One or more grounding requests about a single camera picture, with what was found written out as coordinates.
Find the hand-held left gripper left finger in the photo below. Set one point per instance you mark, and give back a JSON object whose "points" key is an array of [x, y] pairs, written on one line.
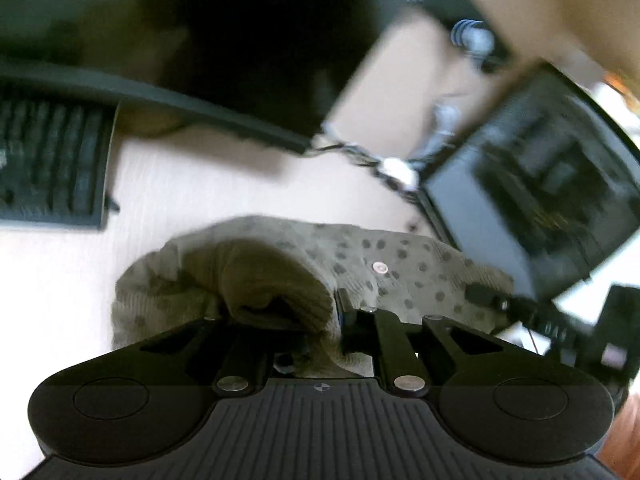
{"points": [[240, 347]]}

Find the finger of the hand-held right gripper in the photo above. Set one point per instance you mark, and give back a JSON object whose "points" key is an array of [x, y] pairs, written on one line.
{"points": [[492, 301]]}

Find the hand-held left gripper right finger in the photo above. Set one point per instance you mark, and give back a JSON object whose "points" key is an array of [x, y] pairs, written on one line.
{"points": [[341, 316]]}

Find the grey spotted knit sweater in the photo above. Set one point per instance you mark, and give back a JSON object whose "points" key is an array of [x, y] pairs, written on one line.
{"points": [[400, 270]]}

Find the person's right forearm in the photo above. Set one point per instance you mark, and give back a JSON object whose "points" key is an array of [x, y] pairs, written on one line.
{"points": [[622, 440]]}

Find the black tablet screen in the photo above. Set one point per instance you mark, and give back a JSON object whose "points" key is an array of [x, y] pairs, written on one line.
{"points": [[540, 180]]}

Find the white plug adapter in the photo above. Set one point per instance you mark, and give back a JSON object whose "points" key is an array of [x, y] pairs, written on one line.
{"points": [[399, 169]]}

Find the white blue round object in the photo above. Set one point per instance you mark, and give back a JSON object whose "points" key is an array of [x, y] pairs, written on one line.
{"points": [[472, 36]]}

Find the black keyboard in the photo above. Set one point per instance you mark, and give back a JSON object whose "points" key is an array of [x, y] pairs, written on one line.
{"points": [[50, 160]]}

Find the dark monitor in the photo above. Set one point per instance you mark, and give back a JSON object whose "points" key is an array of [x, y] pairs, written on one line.
{"points": [[240, 40]]}

